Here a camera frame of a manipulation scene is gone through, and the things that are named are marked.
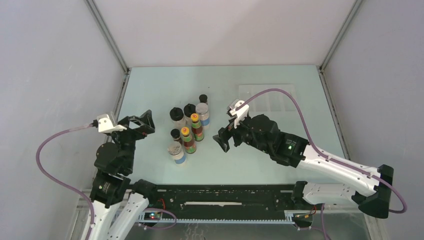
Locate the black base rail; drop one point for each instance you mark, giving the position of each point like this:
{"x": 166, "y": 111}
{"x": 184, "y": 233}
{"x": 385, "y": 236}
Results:
{"x": 269, "y": 202}

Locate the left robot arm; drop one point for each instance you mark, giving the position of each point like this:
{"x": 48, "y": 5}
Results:
{"x": 114, "y": 163}

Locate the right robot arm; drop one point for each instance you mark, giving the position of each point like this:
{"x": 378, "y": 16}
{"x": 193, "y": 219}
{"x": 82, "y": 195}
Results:
{"x": 367, "y": 187}

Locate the blue label spice jar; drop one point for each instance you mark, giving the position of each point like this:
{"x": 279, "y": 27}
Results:
{"x": 177, "y": 153}
{"x": 202, "y": 109}

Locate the black lid salt shaker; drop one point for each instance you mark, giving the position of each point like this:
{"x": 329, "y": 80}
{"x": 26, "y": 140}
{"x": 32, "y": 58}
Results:
{"x": 188, "y": 110}
{"x": 178, "y": 118}

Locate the circuit board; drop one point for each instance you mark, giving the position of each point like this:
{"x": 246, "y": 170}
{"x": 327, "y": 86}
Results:
{"x": 152, "y": 216}
{"x": 303, "y": 218}

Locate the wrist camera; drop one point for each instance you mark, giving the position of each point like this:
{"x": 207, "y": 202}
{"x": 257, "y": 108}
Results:
{"x": 106, "y": 124}
{"x": 242, "y": 110}

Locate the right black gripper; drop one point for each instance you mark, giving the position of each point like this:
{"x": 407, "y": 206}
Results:
{"x": 230, "y": 131}

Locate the small black cap spice bottle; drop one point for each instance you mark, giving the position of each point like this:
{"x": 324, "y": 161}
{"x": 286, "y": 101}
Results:
{"x": 203, "y": 98}

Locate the sauce bottle yellow cap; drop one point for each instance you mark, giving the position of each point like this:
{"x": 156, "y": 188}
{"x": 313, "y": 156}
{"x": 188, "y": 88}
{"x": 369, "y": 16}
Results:
{"x": 188, "y": 141}
{"x": 197, "y": 127}

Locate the right circuit board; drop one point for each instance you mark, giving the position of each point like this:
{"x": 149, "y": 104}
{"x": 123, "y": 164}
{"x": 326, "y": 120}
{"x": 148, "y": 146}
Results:
{"x": 303, "y": 218}

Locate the clear plastic organizer tray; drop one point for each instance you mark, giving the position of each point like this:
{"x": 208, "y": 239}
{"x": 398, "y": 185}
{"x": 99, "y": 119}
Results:
{"x": 270, "y": 102}

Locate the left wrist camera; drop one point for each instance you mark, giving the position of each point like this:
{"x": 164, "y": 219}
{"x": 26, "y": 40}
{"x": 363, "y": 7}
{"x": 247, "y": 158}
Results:
{"x": 106, "y": 124}

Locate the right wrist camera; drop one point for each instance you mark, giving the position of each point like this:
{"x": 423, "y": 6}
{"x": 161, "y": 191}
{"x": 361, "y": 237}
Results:
{"x": 242, "y": 110}

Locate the small dark pepper bottle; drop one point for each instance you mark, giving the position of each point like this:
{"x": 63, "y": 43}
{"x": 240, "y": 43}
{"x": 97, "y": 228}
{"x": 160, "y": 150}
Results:
{"x": 176, "y": 135}

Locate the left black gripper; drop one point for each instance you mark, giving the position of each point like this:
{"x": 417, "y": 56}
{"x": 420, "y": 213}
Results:
{"x": 146, "y": 120}

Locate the left circuit board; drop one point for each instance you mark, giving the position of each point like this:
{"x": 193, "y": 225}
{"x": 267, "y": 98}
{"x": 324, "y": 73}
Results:
{"x": 152, "y": 216}

